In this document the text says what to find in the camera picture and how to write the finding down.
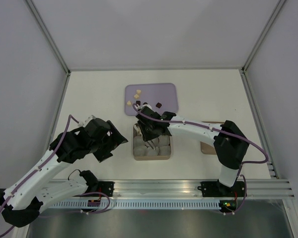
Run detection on beige chocolate box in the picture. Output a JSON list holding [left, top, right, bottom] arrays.
[[132, 124, 171, 161]]

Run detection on white metal tongs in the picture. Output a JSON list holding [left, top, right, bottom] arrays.
[[145, 140, 156, 149]]

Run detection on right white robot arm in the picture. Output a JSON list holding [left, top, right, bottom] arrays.
[[133, 105, 249, 196]]

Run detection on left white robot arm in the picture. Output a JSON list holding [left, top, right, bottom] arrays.
[[0, 117, 128, 228]]

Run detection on white paper cup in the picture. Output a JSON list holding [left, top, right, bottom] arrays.
[[159, 145, 171, 156], [133, 136, 146, 147], [134, 124, 142, 136], [146, 147, 159, 157], [133, 145, 147, 157], [158, 135, 170, 147]]

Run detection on purple plastic tray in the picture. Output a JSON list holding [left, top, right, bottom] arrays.
[[124, 83, 179, 116]]

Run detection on beige box lid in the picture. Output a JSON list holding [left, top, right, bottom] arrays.
[[200, 121, 224, 155]]

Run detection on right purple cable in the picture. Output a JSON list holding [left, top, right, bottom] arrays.
[[132, 104, 269, 216]]

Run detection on purple cable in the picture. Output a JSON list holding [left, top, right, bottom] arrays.
[[132, 104, 269, 216], [0, 114, 86, 236]]

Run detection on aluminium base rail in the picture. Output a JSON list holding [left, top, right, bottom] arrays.
[[39, 179, 295, 199]]

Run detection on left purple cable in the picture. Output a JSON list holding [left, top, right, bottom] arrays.
[[0, 114, 86, 236]]

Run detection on white slotted cable duct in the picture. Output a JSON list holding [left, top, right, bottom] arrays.
[[50, 198, 220, 210]]

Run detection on left aluminium frame post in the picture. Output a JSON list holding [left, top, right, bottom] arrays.
[[24, 0, 71, 76]]

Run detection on aluminium frame post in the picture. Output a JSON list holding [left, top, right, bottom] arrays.
[[24, 0, 71, 76], [239, 0, 287, 74]]

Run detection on right aluminium frame post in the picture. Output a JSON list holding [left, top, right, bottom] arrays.
[[239, 0, 287, 74]]

